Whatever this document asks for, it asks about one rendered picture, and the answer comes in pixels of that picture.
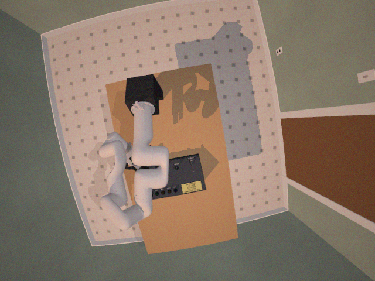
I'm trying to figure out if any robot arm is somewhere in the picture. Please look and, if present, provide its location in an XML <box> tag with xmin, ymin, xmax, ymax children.
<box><xmin>99</xmin><ymin>101</ymin><xmax>169</xmax><ymax>230</ymax></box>

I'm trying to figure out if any dark grey control console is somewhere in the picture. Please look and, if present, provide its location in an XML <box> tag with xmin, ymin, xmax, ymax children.
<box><xmin>152</xmin><ymin>154</ymin><xmax>206</xmax><ymax>200</ymax></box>

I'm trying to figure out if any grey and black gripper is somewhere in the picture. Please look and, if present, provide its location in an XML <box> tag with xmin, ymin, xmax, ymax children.
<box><xmin>125</xmin><ymin>145</ymin><xmax>137</xmax><ymax>171</ymax></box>

